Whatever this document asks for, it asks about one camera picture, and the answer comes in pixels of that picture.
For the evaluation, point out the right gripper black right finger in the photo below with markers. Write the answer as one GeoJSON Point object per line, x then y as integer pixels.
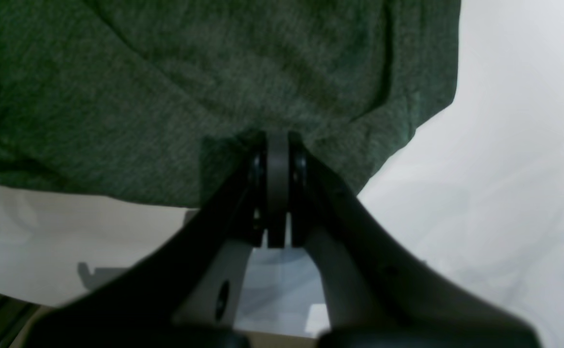
{"type": "Point", "coordinates": [378, 295]}

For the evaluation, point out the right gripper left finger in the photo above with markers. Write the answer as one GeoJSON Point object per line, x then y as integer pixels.
{"type": "Point", "coordinates": [185, 294]}

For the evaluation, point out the dark green t-shirt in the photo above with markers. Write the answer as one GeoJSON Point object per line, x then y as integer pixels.
{"type": "Point", "coordinates": [158, 101]}

